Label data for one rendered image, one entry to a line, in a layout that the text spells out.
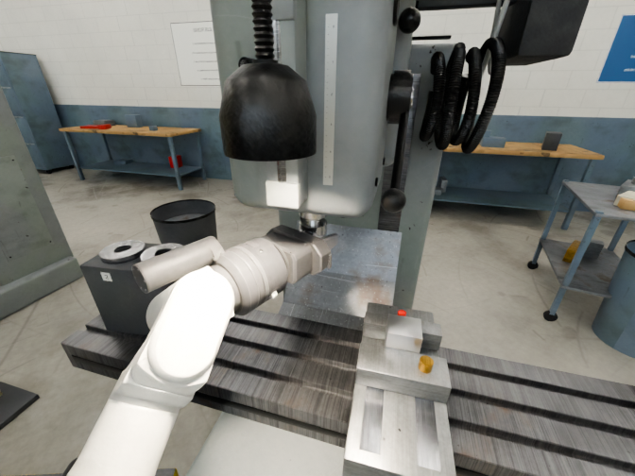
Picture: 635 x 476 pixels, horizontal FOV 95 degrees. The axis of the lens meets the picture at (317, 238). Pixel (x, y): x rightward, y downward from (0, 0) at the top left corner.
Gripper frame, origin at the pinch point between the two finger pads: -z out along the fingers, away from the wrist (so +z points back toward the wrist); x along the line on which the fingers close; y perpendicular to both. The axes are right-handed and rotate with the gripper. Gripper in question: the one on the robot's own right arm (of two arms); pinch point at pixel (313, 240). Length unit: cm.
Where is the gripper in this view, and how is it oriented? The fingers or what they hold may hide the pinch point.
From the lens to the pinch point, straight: 50.4
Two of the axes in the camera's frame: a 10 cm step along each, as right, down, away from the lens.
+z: -6.2, 3.4, -7.1
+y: -0.2, 9.0, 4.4
